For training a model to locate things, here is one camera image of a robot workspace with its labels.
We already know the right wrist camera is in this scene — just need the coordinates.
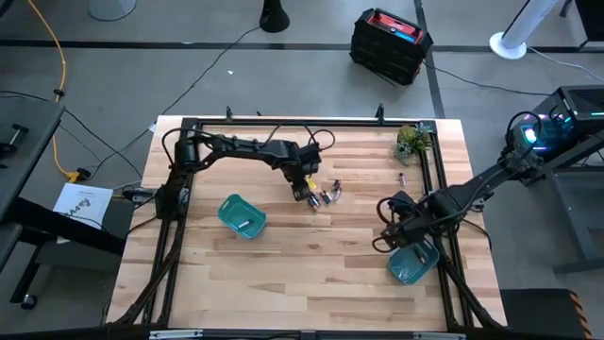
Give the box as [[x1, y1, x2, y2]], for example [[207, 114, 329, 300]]
[[387, 190, 416, 218]]

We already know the grey desk frame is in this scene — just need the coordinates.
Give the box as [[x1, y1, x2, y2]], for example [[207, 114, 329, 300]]
[[518, 131, 604, 275]]

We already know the black stand base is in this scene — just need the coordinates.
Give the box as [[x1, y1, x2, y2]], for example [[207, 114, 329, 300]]
[[259, 0, 291, 34]]

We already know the white tower fan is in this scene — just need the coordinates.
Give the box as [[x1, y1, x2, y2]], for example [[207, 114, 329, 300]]
[[488, 0, 561, 60]]

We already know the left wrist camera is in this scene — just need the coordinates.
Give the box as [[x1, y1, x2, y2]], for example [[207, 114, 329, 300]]
[[299, 144, 323, 176]]

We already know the black computer case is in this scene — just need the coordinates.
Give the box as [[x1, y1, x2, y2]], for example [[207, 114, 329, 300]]
[[503, 84, 604, 164]]

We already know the white floor cable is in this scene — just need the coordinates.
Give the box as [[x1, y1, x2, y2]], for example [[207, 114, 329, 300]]
[[526, 45, 604, 82]]

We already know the black aluminium table frame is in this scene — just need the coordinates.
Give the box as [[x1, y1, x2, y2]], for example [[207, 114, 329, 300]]
[[106, 104, 509, 340]]

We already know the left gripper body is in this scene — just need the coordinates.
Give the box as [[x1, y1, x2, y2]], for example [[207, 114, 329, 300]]
[[288, 167, 316, 196]]

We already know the silver metal bracket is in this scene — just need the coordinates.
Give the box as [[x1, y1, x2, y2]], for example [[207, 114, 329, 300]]
[[412, 331, 467, 340], [148, 330, 205, 340]]

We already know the black desk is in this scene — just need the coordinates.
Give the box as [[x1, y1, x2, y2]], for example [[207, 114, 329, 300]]
[[0, 96, 126, 303]]

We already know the yellow extension cable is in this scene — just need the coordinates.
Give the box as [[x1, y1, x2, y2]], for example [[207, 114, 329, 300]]
[[25, 0, 72, 179]]

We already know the black floor cable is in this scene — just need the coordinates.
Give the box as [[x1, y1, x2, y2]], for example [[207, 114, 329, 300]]
[[149, 25, 261, 136], [422, 60, 539, 97]]

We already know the black cabinet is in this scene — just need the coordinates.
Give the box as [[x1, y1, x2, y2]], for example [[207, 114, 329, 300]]
[[559, 0, 604, 51]]

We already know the yellow cable plug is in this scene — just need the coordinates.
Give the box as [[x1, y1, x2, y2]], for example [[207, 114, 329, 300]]
[[65, 167, 92, 184]]

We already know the black power adapter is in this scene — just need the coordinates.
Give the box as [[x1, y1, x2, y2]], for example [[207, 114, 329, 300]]
[[121, 186, 157, 205]]

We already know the teal plastic basket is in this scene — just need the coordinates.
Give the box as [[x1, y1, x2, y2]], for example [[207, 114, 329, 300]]
[[217, 193, 268, 241], [386, 238, 441, 286]]

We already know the small green artificial plant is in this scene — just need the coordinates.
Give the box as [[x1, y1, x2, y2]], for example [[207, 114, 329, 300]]
[[391, 123, 433, 166]]

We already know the red and black toolbox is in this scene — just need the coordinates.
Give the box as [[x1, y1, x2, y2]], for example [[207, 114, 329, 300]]
[[348, 7, 434, 87]]

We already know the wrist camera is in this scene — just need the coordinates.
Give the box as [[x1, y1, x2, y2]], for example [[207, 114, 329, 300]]
[[387, 190, 416, 218], [299, 144, 323, 176]]

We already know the black ramp with hazard stripes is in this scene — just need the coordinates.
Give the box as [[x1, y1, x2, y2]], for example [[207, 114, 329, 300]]
[[499, 287, 594, 340]]

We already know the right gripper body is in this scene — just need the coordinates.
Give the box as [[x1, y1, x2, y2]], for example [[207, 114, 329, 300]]
[[384, 212, 433, 240]]

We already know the white printed paper sheet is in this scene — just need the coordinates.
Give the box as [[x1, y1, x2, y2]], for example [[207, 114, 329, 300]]
[[52, 182, 114, 245]]

